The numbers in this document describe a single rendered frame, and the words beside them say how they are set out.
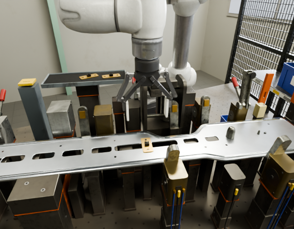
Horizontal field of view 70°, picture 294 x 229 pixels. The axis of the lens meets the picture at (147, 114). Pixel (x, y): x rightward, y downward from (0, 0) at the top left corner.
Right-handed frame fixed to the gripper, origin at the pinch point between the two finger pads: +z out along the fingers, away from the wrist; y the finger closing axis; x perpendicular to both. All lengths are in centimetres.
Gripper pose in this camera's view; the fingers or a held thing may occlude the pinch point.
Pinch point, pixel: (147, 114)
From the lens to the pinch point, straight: 73.7
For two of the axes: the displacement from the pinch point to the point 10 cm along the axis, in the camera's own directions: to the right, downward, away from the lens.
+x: -1.6, -5.1, 8.5
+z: 0.0, 8.6, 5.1
